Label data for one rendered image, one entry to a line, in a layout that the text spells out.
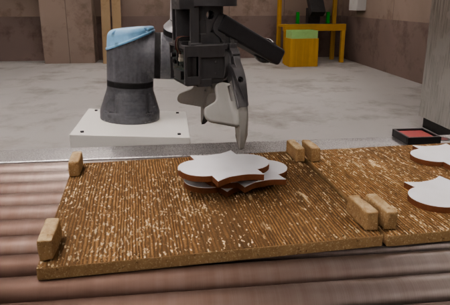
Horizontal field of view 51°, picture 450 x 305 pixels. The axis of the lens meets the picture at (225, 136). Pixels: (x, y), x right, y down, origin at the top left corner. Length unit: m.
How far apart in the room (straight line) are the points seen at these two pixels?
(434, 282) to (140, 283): 0.32
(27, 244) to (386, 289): 0.44
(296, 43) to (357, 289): 8.68
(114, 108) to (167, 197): 0.53
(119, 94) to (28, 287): 0.69
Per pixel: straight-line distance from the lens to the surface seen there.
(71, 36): 10.07
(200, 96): 0.74
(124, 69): 1.17
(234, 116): 0.63
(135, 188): 0.75
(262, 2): 10.58
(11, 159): 1.02
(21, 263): 0.63
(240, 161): 0.73
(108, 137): 1.08
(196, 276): 0.56
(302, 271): 0.57
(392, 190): 0.77
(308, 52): 9.25
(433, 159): 0.91
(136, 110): 1.18
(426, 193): 0.75
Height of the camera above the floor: 1.22
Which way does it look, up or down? 16 degrees down
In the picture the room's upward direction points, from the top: straight up
